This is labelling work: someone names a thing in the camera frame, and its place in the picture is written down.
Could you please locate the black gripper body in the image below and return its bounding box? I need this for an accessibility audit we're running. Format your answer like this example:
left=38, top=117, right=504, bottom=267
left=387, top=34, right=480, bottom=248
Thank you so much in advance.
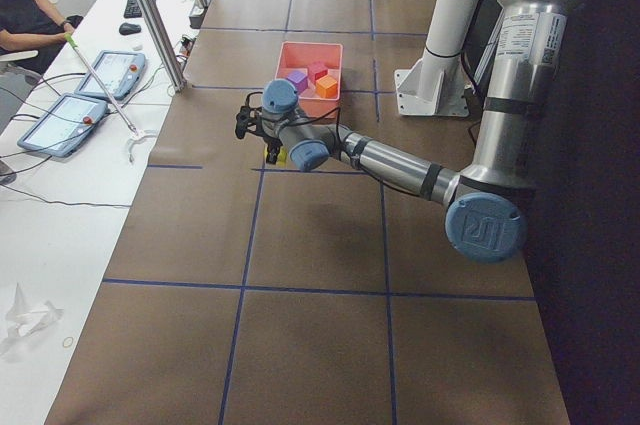
left=263, top=128, right=283, bottom=148

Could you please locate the yellow foam block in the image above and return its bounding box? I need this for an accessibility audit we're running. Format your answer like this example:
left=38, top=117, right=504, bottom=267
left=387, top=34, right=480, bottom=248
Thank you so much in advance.
left=264, top=145, right=287, bottom=167

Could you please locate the purple foam block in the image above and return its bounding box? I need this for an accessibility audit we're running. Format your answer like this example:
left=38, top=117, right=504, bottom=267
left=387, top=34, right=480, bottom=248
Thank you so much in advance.
left=286, top=69, right=308, bottom=94

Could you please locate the orange foam block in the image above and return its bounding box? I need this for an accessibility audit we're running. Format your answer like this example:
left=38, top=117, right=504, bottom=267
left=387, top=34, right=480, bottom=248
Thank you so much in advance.
left=315, top=75, right=339, bottom=99

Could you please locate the red foam block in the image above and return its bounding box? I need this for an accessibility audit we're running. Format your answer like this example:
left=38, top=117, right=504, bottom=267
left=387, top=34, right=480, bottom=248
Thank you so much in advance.
left=306, top=61, right=328, bottom=84

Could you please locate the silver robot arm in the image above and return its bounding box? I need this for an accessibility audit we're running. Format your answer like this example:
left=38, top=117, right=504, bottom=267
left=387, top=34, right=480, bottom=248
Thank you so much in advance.
left=236, top=0, right=585, bottom=263

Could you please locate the pink plastic bin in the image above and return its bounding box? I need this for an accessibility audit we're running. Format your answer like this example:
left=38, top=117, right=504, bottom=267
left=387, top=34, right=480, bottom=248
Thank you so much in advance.
left=275, top=41, right=343, bottom=114

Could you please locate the far teach pendant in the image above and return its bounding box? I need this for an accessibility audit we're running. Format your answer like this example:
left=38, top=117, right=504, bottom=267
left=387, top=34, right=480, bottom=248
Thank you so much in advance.
left=75, top=50, right=146, bottom=100

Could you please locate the teach pendant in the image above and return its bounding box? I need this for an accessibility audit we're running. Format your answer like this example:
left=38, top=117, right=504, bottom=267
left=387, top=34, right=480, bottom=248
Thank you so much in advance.
left=17, top=93, right=108, bottom=158
left=75, top=50, right=146, bottom=100

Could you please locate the black computer mouse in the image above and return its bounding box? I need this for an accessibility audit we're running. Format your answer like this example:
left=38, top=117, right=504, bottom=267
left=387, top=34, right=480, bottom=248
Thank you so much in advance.
left=118, top=22, right=142, bottom=36

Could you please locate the near teach pendant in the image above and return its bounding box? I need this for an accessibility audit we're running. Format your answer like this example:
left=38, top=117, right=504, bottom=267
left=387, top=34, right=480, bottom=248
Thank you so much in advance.
left=17, top=93, right=108, bottom=158

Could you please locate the long metal rod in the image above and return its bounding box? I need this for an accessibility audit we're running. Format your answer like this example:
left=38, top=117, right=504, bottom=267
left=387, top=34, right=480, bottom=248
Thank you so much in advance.
left=64, top=34, right=147, bottom=141

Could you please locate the seated person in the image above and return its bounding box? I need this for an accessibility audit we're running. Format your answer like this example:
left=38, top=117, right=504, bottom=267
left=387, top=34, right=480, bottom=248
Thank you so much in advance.
left=1, top=0, right=83, bottom=74

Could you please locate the crumpled white tissue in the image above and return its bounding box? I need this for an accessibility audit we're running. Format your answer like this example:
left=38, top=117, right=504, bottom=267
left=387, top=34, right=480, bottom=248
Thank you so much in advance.
left=1, top=283, right=64, bottom=357

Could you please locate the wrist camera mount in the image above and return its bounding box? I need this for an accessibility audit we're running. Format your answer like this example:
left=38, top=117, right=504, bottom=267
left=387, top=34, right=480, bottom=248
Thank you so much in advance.
left=235, top=105, right=263, bottom=140

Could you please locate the black camera cable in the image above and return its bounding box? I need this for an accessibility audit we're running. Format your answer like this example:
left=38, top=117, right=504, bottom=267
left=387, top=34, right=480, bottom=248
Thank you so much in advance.
left=244, top=92, right=351, bottom=156

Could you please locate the aluminium frame post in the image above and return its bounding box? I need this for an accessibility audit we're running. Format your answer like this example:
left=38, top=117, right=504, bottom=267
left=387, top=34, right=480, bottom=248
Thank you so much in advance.
left=137, top=0, right=186, bottom=93

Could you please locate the white mast base bracket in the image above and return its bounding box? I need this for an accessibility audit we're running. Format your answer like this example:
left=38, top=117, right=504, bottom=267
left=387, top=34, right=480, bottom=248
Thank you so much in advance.
left=394, top=49, right=469, bottom=117

